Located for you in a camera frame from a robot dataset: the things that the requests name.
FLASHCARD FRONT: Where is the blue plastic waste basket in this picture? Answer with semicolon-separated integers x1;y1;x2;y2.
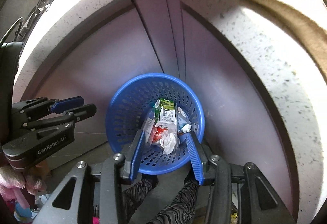
105;73;205;175

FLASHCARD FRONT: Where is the green white milk carton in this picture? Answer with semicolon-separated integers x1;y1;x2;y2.
154;98;177;133

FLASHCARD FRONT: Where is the clear plastic bag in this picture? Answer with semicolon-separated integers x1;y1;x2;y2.
159;130;180;155

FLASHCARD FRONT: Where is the red white paper food bag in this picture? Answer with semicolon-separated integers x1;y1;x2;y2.
142;117;168;148

